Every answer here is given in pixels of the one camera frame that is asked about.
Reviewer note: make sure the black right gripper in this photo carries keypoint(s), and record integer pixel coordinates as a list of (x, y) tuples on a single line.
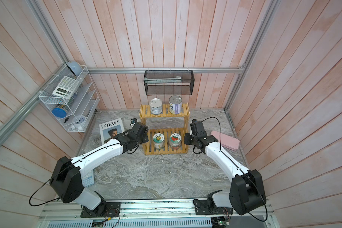
[(187, 138)]

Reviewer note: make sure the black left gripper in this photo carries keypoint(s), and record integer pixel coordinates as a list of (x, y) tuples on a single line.
[(145, 137)]

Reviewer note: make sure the sunflower label seed jar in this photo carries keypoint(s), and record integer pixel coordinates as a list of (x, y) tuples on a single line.
[(158, 141)]

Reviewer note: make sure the strawberry label seed jar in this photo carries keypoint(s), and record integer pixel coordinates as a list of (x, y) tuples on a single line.
[(175, 141)]

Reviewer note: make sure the white label tin can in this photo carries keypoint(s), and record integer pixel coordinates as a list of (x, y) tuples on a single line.
[(156, 106)]

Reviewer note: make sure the purple label tin can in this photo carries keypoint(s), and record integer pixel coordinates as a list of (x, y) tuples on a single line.
[(175, 103)]

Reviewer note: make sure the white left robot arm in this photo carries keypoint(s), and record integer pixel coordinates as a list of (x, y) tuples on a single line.
[(67, 176)]

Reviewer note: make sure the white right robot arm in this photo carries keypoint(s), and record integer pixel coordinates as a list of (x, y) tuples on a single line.
[(246, 192)]

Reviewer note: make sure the pink flat case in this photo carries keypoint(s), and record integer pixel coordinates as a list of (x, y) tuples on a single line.
[(226, 140)]

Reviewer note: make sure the Loewe magazine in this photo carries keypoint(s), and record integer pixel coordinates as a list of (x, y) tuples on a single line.
[(110, 129)]

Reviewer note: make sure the box in black basket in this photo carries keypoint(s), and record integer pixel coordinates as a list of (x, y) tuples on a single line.
[(176, 79)]

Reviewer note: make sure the green yellow calculator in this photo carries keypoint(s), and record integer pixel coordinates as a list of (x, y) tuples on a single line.
[(88, 179)]

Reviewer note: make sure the blue lid container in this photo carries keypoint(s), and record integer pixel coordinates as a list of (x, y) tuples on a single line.
[(59, 112)]

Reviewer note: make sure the white calculator on rack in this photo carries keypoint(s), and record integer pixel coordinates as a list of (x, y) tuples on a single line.
[(66, 88)]

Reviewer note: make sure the black wire mesh basket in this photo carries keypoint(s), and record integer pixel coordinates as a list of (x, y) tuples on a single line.
[(170, 89)]

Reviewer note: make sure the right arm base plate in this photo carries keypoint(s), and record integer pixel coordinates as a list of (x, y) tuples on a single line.
[(207, 207)]

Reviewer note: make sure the white wire wall rack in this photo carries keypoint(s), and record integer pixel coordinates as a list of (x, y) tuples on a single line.
[(83, 102)]

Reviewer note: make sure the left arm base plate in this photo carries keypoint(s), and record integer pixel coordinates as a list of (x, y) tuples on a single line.
[(104, 209)]

